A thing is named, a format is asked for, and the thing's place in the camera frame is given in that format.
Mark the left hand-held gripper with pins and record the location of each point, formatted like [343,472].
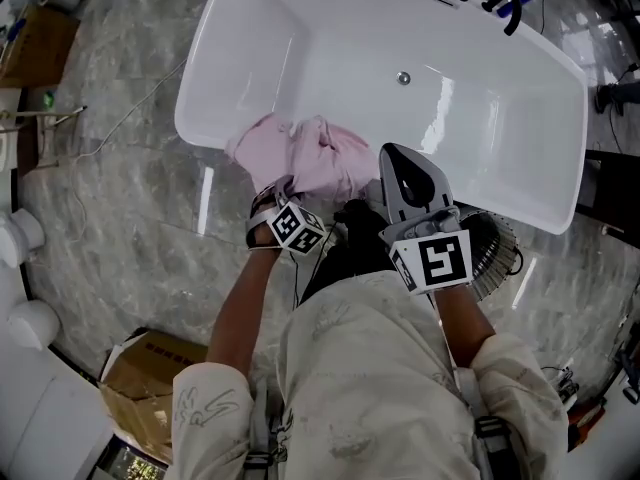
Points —
[296,228]

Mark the open cardboard box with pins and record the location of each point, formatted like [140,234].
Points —
[145,383]

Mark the white rounded ceramic fixture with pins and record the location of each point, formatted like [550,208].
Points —
[34,324]

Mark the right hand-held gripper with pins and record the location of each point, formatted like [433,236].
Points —
[432,255]

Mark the dark wooden cabinet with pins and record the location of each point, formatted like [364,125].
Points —
[607,190]

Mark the silver bathtub drain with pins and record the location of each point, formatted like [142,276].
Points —
[403,77]

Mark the pink cloth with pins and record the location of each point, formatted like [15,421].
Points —
[320,160]

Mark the white ceramic toilet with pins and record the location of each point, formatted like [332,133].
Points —
[17,235]

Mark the person's right forearm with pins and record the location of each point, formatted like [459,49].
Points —
[462,325]

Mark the brown cardboard sheet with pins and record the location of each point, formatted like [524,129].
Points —
[35,48]

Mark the white bathtub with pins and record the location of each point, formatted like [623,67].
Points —
[350,53]

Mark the person's white printed shirt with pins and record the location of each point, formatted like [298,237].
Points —
[375,383]

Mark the person's black trousers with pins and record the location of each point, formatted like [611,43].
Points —
[352,253]

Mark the person's left forearm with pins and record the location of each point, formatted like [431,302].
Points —
[245,308]

